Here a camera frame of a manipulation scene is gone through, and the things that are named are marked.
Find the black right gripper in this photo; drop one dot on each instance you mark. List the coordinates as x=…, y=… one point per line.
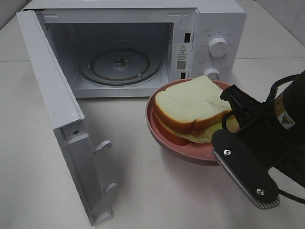
x=273, y=131

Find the white bread sandwich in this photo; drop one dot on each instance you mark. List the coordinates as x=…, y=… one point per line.
x=191, y=111

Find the pink round plate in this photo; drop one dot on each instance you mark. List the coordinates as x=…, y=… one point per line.
x=197, y=153

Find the white microwave door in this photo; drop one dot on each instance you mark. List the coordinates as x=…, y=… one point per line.
x=67, y=120

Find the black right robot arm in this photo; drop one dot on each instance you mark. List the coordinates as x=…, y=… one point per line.
x=289, y=89

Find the lower white timer knob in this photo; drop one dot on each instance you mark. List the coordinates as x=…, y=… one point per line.
x=212, y=73

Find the upper white power knob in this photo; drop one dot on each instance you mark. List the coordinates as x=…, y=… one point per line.
x=218, y=46

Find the white warning label sticker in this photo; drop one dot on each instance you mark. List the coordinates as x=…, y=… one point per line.
x=181, y=57

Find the glass microwave turntable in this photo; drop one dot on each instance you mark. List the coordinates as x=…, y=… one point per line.
x=121, y=66

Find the white microwave oven body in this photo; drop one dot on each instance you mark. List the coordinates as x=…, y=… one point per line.
x=80, y=29

